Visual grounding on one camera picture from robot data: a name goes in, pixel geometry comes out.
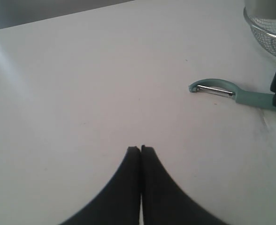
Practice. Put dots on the teal handled vegetable peeler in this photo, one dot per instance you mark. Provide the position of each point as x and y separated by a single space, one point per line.
225 88

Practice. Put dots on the oval metal wire mesh basket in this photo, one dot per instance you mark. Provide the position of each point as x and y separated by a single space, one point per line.
264 31

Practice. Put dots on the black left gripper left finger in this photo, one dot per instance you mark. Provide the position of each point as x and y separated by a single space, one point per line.
118 203

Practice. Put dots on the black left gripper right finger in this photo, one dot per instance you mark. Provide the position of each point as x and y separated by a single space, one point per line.
163 201

